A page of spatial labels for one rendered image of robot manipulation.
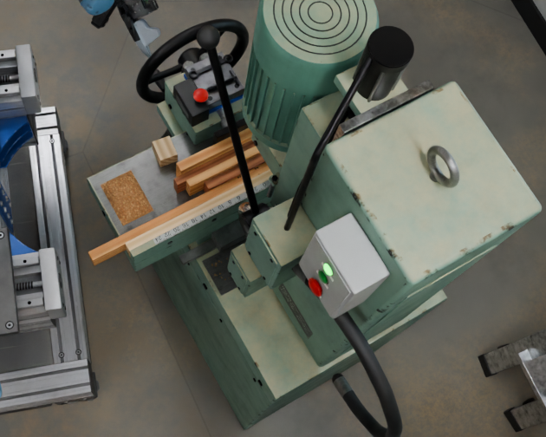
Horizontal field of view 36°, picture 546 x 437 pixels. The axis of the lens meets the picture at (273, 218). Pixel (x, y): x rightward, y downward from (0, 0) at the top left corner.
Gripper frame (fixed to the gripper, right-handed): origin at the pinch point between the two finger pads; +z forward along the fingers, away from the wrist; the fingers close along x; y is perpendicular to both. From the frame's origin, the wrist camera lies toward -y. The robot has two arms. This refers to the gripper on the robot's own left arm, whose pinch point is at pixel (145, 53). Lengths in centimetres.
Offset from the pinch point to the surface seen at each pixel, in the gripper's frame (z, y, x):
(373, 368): 50, 34, -95
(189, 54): 3.0, 13.2, -17.3
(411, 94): 14, 53, -93
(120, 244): 29, -7, -56
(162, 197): 25, 1, -45
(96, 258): 29, -12, -59
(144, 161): 17.8, -0.3, -41.0
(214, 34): -3, 30, -84
